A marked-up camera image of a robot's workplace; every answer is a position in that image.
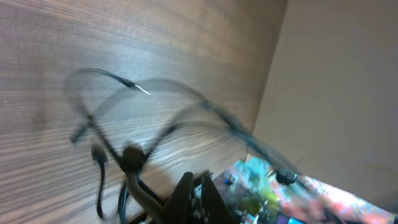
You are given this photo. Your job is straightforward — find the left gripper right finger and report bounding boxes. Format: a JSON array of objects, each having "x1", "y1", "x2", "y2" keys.
[{"x1": 201, "y1": 175, "x2": 238, "y2": 224}]

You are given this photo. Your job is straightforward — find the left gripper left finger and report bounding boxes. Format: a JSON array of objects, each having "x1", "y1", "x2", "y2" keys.
[{"x1": 164, "y1": 172, "x2": 194, "y2": 224}]

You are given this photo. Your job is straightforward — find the black USB cable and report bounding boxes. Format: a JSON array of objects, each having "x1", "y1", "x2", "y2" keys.
[
  {"x1": 90, "y1": 139, "x2": 108, "y2": 220},
  {"x1": 63, "y1": 68, "x2": 302, "y2": 224}
]

